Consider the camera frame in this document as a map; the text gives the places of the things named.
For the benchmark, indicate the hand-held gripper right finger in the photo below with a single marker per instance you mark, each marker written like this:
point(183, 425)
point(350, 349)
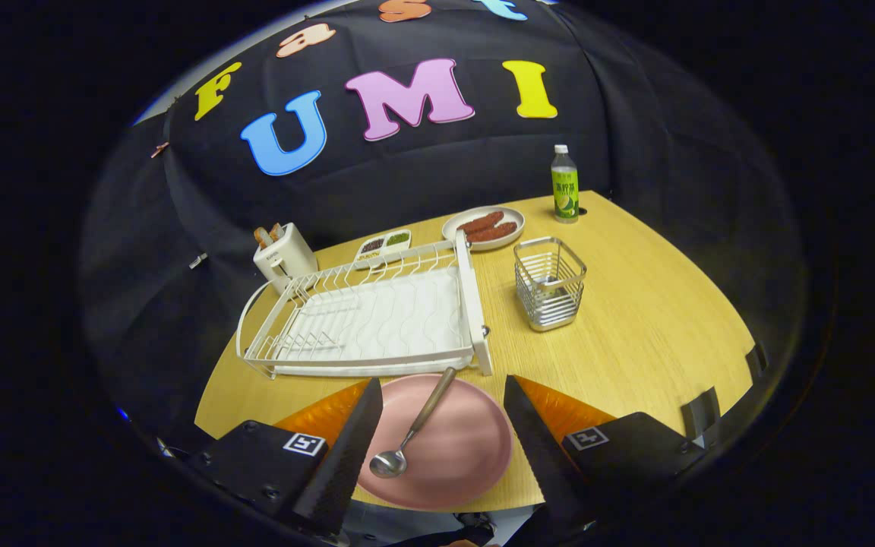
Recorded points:
point(536, 448)

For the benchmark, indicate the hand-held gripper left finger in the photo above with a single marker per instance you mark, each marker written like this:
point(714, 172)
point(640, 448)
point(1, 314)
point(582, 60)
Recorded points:
point(346, 456)

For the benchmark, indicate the pink plate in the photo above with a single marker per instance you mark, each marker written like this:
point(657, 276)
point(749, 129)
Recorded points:
point(460, 448)

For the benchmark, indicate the white divided condiment dish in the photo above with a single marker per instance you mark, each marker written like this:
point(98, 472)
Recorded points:
point(371, 245)

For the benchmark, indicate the white plate with sausages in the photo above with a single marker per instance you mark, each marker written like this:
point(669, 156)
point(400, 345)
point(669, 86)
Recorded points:
point(453, 237)

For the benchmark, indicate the black table clamp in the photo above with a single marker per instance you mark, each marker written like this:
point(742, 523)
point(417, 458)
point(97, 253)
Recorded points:
point(756, 361)
point(699, 414)

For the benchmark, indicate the white toaster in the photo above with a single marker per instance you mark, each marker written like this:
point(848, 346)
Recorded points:
point(289, 264)

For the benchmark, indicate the reddish brown sausage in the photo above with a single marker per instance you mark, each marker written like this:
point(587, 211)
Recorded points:
point(481, 222)
point(492, 232)

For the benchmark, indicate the brown toast slice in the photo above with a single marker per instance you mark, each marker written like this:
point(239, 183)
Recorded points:
point(276, 232)
point(263, 237)

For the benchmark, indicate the green label drink bottle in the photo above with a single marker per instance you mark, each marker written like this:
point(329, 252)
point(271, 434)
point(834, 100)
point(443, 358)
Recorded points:
point(565, 190)

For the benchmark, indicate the black backdrop cloth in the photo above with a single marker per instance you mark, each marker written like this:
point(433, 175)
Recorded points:
point(445, 167)

